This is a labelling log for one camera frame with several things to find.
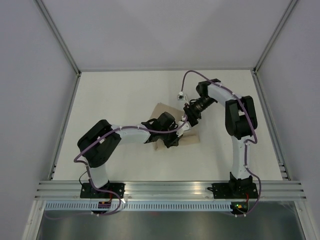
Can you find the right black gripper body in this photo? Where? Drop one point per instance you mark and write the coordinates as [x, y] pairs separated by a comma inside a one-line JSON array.
[[196, 108]]

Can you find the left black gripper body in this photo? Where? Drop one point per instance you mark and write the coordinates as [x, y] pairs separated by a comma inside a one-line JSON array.
[[168, 134]]

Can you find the beige cloth napkin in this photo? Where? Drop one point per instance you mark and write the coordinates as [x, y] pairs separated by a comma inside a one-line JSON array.
[[188, 138]]

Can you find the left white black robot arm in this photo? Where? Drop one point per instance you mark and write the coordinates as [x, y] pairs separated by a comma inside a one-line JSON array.
[[99, 143]]

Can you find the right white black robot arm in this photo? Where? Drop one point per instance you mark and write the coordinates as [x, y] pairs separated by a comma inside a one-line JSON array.
[[240, 123]]

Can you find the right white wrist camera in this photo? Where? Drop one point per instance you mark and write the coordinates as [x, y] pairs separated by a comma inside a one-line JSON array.
[[182, 97]]

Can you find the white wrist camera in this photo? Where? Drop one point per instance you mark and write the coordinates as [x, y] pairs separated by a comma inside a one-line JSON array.
[[182, 97], [183, 126]]

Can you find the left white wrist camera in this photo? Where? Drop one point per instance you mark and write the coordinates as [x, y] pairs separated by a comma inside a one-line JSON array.
[[183, 126]]

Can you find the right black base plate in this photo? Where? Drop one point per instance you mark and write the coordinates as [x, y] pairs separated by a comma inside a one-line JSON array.
[[225, 191]]

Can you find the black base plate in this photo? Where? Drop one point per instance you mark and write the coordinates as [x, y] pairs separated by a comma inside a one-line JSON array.
[[225, 191], [108, 191]]

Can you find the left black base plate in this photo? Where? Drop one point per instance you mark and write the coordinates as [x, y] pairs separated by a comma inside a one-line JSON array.
[[108, 191]]

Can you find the aluminium mounting rail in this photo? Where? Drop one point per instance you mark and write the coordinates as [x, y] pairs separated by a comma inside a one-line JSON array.
[[170, 191]]

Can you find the white slotted cable duct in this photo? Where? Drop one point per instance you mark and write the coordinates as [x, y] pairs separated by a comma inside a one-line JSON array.
[[157, 206]]

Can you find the right aluminium frame post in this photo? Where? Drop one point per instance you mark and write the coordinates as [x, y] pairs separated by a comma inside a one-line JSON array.
[[275, 34]]

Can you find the aluminium frame post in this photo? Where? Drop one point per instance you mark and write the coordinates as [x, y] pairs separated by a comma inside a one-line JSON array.
[[57, 35], [275, 34]]

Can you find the left aluminium frame post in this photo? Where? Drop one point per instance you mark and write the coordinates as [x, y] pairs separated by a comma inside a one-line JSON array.
[[57, 35]]

